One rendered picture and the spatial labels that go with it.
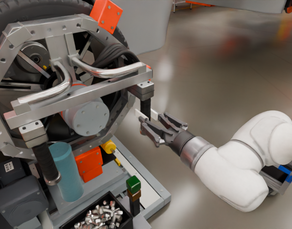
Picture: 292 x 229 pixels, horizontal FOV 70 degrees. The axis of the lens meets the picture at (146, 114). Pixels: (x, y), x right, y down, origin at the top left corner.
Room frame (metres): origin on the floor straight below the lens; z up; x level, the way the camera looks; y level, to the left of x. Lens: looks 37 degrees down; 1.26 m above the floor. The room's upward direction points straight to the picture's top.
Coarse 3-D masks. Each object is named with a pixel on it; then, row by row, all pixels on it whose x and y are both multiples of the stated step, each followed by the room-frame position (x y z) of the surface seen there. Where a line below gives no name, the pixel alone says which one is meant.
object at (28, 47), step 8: (40, 40) 1.10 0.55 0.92; (24, 48) 1.01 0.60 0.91; (32, 48) 1.03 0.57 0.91; (40, 48) 1.06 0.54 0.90; (16, 56) 1.02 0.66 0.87; (48, 56) 1.07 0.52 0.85; (16, 64) 1.01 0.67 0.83; (24, 64) 1.00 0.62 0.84; (40, 64) 1.04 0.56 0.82; (48, 64) 1.06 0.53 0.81; (16, 72) 1.00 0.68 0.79; (24, 72) 1.03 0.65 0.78; (32, 72) 1.01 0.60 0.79; (24, 80) 1.02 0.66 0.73; (32, 80) 1.04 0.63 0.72
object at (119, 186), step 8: (128, 176) 0.83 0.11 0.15; (40, 184) 0.75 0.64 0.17; (112, 184) 0.77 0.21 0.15; (120, 184) 0.75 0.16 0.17; (48, 192) 0.71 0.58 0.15; (104, 192) 0.71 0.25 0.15; (112, 192) 0.71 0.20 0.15; (120, 192) 0.74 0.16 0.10; (48, 200) 0.66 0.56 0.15; (88, 200) 0.66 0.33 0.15; (48, 208) 0.61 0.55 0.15; (56, 208) 0.60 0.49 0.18; (72, 208) 0.61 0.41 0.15; (80, 208) 0.61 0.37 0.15; (48, 216) 0.56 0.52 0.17; (56, 216) 0.56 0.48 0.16; (64, 216) 0.57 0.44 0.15; (72, 216) 0.56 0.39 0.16; (56, 224) 0.52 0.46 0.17
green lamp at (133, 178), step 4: (132, 176) 0.45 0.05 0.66; (128, 180) 0.43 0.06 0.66; (132, 180) 0.43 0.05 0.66; (136, 180) 0.43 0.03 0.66; (128, 184) 0.42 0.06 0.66; (132, 184) 0.41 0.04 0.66; (136, 184) 0.42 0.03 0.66; (140, 184) 0.42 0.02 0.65; (128, 188) 0.42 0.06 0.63; (132, 188) 0.40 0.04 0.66; (136, 188) 0.41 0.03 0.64; (140, 188) 0.42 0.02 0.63; (132, 192) 0.40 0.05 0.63
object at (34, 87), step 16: (96, 48) 0.96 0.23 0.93; (32, 64) 0.67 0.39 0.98; (112, 64) 0.86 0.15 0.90; (16, 80) 0.65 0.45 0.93; (48, 80) 0.69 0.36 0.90; (80, 80) 0.77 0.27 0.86; (96, 80) 0.99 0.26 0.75; (112, 96) 0.85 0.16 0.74; (0, 112) 0.63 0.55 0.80; (16, 128) 0.61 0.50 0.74; (48, 128) 0.73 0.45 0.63; (64, 128) 0.75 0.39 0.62; (48, 144) 0.63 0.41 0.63
